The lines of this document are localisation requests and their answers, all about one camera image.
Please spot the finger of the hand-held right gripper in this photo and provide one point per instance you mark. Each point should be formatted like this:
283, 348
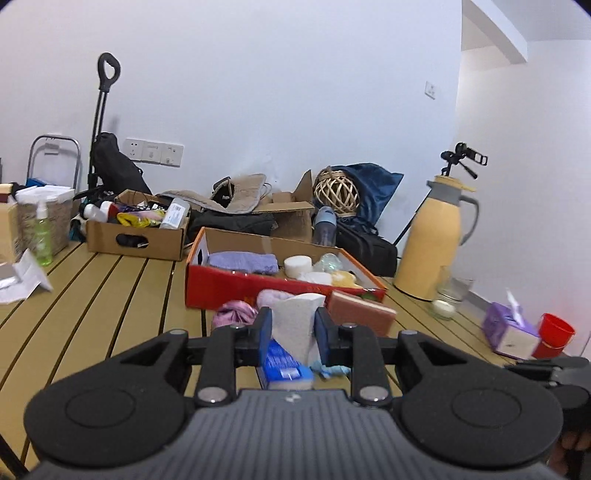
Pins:
545, 367

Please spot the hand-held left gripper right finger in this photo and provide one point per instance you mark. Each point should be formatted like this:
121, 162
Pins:
321, 334

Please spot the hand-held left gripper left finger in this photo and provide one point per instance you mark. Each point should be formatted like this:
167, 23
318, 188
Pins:
264, 332

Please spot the white wedge sponge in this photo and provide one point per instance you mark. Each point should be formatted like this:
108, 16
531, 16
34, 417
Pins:
295, 323

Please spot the blue tissue packet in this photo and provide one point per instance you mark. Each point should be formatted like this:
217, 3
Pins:
281, 369

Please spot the white plush toy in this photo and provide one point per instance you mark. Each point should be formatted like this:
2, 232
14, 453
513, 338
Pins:
318, 278

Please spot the yellow plush toy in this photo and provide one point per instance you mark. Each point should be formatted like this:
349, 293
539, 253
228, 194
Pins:
344, 278

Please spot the red cardboard box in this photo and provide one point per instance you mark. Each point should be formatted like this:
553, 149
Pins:
217, 286

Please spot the white round container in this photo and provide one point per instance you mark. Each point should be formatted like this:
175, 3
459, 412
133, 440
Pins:
298, 266

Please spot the purple towel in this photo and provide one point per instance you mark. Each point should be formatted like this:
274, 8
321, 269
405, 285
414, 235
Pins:
242, 264

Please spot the person's right hand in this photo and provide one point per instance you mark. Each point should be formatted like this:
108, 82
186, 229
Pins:
575, 441

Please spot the pink satin scrunchie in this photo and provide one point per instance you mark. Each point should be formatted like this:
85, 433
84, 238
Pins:
233, 314

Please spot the red bucket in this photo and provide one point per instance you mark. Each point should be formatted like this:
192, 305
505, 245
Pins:
556, 332

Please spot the light blue cloth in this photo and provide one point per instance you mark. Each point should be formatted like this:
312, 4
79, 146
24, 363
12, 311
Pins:
332, 370

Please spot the terracotta sponge block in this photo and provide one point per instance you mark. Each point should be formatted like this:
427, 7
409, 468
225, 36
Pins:
360, 311

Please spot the purple tissue box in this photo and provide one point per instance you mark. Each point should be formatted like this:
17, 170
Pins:
505, 330

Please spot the black bag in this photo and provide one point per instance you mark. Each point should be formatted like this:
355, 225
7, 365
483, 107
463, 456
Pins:
369, 249

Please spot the blue water bottle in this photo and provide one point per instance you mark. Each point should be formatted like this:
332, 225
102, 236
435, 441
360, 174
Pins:
324, 226

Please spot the black clothing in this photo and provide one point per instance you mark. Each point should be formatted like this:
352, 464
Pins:
231, 226

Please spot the white candle jar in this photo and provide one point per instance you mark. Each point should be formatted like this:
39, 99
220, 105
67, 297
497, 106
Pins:
442, 310

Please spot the open brown cardboard box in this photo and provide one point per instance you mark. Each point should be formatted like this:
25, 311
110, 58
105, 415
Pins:
291, 217

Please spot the clear drinking glass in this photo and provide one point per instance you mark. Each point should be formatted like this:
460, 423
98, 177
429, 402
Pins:
455, 286

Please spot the brown cardboard tray box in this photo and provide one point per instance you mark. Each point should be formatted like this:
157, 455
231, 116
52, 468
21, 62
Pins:
161, 244

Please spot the beige cushion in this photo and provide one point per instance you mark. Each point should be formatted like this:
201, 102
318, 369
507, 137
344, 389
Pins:
249, 194

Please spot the wicker ball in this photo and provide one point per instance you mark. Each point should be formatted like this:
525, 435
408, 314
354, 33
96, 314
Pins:
336, 191

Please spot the yellow thermos jug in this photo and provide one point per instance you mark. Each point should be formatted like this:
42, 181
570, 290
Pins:
431, 240

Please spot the white plastic bottle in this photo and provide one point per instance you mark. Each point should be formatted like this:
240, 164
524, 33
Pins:
174, 213

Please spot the blue cloth bag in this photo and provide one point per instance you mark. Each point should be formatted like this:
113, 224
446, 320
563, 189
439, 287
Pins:
376, 189

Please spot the yellow snack packet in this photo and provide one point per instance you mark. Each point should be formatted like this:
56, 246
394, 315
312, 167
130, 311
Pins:
136, 219

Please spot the black tripod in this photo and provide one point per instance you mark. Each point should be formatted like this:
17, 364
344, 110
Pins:
455, 159

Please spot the black folding trolley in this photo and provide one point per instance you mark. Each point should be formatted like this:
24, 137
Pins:
113, 161

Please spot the lidded snack container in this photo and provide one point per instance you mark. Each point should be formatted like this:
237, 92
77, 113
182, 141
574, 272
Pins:
60, 217

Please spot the green spray bottle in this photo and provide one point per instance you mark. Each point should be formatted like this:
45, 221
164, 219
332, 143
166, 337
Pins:
44, 240

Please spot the white paper packets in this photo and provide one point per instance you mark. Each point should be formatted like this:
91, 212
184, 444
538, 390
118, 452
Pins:
25, 277

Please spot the tall tan wooden box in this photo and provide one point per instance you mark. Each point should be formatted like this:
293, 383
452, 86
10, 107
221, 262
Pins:
7, 226

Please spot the metal folding stool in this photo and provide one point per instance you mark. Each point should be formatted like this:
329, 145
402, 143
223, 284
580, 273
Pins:
51, 137

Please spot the white wall socket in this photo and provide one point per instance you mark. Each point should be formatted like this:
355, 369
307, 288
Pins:
152, 152
173, 154
134, 149

